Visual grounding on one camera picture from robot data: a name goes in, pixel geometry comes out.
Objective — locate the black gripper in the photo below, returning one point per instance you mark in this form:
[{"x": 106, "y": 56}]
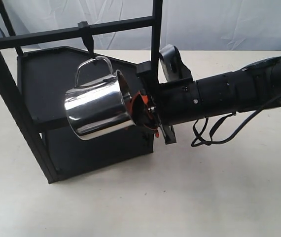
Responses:
[{"x": 172, "y": 103}]

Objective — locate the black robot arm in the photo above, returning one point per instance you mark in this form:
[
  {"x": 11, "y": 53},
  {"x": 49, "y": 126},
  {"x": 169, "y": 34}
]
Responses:
[{"x": 253, "y": 88}]

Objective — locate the black metal rack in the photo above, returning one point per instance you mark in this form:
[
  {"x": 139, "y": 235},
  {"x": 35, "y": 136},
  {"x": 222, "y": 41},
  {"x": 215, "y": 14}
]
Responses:
[{"x": 35, "y": 72}]

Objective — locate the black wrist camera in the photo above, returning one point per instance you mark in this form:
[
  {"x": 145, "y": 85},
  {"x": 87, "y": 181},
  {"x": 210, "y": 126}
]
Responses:
[{"x": 172, "y": 64}]

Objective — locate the white backdrop cloth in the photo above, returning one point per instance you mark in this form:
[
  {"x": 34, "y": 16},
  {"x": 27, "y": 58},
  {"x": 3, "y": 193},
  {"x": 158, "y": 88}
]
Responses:
[{"x": 187, "y": 24}]

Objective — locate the shiny steel mug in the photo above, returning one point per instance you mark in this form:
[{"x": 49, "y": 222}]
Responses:
[{"x": 99, "y": 107}]

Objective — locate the black hook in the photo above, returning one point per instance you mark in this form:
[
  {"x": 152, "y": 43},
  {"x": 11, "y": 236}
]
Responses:
[{"x": 87, "y": 37}]

